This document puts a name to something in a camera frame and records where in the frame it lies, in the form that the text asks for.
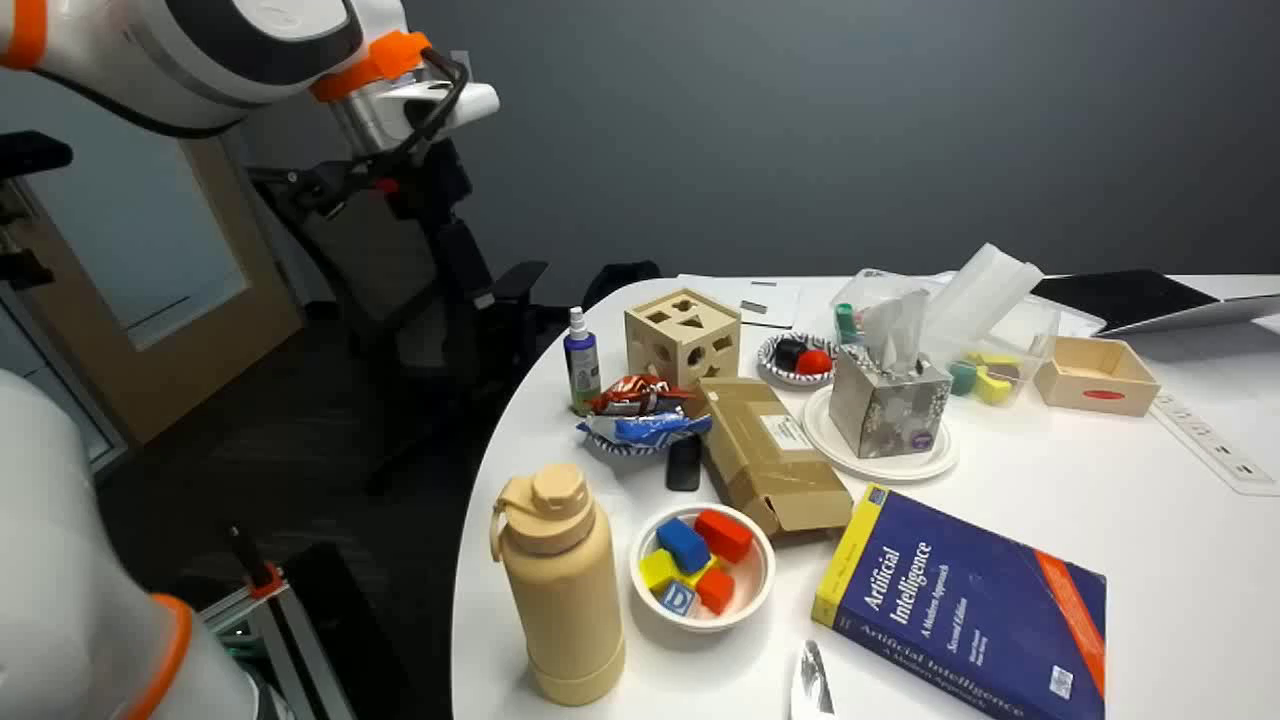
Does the robot base stand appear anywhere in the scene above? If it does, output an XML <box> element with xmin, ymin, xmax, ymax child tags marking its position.
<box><xmin>126</xmin><ymin>526</ymin><xmax>409</xmax><ymax>720</ymax></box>

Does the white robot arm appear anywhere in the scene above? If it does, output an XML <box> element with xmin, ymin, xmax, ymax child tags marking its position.
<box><xmin>0</xmin><ymin>0</ymin><xmax>498</xmax><ymax>720</ymax></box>

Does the small plate with toys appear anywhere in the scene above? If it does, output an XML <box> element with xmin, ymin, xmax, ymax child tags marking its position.
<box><xmin>754</xmin><ymin>336</ymin><xmax>834</xmax><ymax>389</ymax></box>

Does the white plate under tissue box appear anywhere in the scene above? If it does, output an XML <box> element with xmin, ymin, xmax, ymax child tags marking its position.
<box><xmin>798</xmin><ymin>389</ymin><xmax>960</xmax><ymax>485</ymax></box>

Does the wooden shape sorter cube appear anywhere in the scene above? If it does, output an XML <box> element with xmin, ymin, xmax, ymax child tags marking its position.
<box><xmin>625</xmin><ymin>289</ymin><xmax>740</xmax><ymax>389</ymax></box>

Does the blue spray bottle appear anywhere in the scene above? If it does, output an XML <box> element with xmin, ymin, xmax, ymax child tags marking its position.
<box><xmin>565</xmin><ymin>309</ymin><xmax>598</xmax><ymax>415</ymax></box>

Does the black phone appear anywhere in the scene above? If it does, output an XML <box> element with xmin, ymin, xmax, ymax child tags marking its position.
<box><xmin>664</xmin><ymin>437</ymin><xmax>702</xmax><ymax>493</ymax></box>

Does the blue toy block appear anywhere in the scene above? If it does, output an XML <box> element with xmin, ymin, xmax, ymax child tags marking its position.
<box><xmin>657</xmin><ymin>515</ymin><xmax>711</xmax><ymax>574</ymax></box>

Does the red toy block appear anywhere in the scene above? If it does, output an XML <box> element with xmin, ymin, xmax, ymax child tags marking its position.
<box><xmin>691</xmin><ymin>513</ymin><xmax>753</xmax><ymax>559</ymax></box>

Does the brown cardboard box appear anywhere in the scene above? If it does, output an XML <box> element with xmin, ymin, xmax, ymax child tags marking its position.
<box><xmin>688</xmin><ymin>379</ymin><xmax>852</xmax><ymax>537</ymax></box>

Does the yellow toy block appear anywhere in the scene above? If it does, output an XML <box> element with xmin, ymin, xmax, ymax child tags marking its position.
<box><xmin>635</xmin><ymin>547</ymin><xmax>680</xmax><ymax>591</ymax></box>

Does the green marker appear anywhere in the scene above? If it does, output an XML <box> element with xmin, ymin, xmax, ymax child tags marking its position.
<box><xmin>834</xmin><ymin>303</ymin><xmax>854</xmax><ymax>343</ymax></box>

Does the white bowl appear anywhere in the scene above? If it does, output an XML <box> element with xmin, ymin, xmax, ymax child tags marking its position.
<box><xmin>627</xmin><ymin>503</ymin><xmax>774</xmax><ymax>634</ymax></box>

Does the tan insulated water bottle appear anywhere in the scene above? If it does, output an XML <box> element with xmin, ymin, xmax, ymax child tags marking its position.
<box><xmin>487</xmin><ymin>466</ymin><xmax>625</xmax><ymax>703</ymax></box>

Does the orange toy block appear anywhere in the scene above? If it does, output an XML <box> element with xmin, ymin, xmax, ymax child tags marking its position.
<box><xmin>695</xmin><ymin>569</ymin><xmax>737</xmax><ymax>617</ymax></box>

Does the clear plastic bag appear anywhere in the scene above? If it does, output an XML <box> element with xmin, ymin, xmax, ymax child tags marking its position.
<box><xmin>921</xmin><ymin>244</ymin><xmax>1042</xmax><ymax>362</ymax></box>

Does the yellow tape roll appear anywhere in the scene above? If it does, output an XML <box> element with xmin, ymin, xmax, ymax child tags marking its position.
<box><xmin>974</xmin><ymin>366</ymin><xmax>1015</xmax><ymax>406</ymax></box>

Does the clear plastic container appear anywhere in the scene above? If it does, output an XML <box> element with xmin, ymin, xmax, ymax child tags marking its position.
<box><xmin>948</xmin><ymin>298</ymin><xmax>1061</xmax><ymax>406</ymax></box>

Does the small wooden tray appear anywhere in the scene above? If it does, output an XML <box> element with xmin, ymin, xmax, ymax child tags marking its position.
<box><xmin>1036</xmin><ymin>336</ymin><xmax>1159</xmax><ymax>415</ymax></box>

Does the blue textbook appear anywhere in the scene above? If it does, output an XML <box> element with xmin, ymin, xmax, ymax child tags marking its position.
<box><xmin>813</xmin><ymin>487</ymin><xmax>1107</xmax><ymax>720</ymax></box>

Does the white ruler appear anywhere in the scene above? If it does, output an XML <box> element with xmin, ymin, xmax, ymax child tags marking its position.
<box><xmin>1150</xmin><ymin>392</ymin><xmax>1280</xmax><ymax>495</ymax></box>

